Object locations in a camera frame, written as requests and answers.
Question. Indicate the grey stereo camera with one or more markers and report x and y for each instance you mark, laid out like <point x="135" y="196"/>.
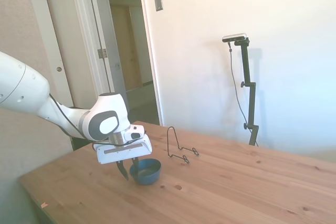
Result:
<point x="235" y="37"/>

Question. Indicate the small tan tape piece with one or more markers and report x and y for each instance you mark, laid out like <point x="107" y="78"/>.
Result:
<point x="44" y="204"/>

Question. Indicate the white room door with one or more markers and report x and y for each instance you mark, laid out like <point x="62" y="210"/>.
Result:
<point x="76" y="37"/>

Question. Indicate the black camera stand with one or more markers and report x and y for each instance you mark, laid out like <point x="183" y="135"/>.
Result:
<point x="246" y="64"/>

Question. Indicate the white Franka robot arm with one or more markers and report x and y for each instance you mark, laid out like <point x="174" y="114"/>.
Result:
<point x="21" y="85"/>

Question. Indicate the blue bowl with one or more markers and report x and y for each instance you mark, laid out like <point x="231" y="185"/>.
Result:
<point x="147" y="178"/>

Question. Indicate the wooden hallway door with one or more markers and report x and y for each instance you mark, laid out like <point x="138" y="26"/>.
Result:
<point x="131" y="51"/>

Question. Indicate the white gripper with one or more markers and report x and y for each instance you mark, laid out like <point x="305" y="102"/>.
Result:
<point x="123" y="155"/>

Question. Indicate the brass door knob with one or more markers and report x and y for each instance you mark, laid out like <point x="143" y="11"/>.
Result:
<point x="59" y="68"/>

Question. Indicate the grey wall switch plate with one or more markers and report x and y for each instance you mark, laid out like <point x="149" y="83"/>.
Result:
<point x="158" y="1"/>

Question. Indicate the white door frame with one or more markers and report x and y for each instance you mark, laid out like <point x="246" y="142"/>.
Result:
<point x="152" y="64"/>

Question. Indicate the metal door hinge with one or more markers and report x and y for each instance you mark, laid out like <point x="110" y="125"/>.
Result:
<point x="102" y="53"/>

